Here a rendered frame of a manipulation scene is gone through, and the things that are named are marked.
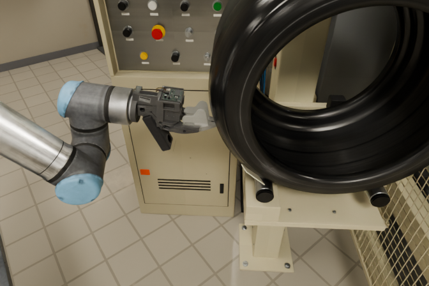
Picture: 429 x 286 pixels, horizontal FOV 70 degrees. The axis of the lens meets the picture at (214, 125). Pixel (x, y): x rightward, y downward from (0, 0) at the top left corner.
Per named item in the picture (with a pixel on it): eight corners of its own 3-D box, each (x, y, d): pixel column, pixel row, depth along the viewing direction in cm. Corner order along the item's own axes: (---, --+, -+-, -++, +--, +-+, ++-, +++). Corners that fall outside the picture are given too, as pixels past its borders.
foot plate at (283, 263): (239, 224, 174) (239, 221, 173) (286, 226, 173) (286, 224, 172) (239, 270, 153) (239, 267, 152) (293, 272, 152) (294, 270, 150)
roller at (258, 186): (249, 112, 102) (262, 110, 102) (250, 122, 105) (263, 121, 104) (255, 192, 74) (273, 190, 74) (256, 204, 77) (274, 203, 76)
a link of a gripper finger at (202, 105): (222, 107, 73) (184, 102, 73) (219, 127, 77) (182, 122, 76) (223, 100, 76) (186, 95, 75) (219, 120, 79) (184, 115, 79)
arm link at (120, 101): (110, 130, 73) (121, 108, 81) (130, 133, 73) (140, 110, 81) (106, 98, 68) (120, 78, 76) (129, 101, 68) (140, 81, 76)
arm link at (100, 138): (69, 175, 77) (62, 135, 70) (78, 145, 87) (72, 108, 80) (108, 173, 79) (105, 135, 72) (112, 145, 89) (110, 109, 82)
